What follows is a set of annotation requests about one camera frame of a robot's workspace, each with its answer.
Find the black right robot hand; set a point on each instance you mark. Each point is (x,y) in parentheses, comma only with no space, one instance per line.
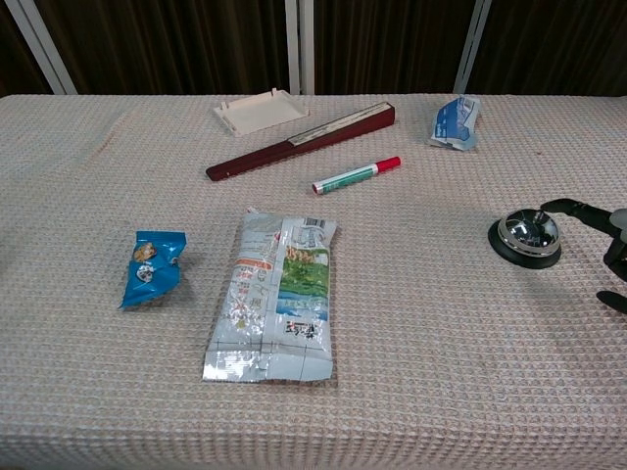
(600,215)

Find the silver desk bell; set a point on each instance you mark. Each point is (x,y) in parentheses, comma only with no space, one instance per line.
(526,236)

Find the crumpled blue white wrapper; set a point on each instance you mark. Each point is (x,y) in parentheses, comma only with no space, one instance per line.
(453,122)

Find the red capped green marker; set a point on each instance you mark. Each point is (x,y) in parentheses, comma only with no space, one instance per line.
(356,174)

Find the beige waffle weave tablecloth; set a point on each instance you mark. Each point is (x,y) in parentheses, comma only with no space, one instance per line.
(313,343)

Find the dark red folded fan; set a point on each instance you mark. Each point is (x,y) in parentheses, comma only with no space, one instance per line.
(294,144)

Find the large white snack bag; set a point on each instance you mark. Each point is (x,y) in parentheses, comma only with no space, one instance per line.
(274,298)

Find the white plastic tray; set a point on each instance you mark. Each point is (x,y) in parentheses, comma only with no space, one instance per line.
(259,113)

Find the blue cookie snack packet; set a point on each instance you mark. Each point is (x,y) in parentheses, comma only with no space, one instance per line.
(153,269)

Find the dark brown curtain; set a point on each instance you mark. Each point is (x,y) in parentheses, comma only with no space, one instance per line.
(176,44)

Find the white metal frame post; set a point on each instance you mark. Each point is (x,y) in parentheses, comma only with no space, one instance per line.
(471,46)
(299,46)
(44,46)

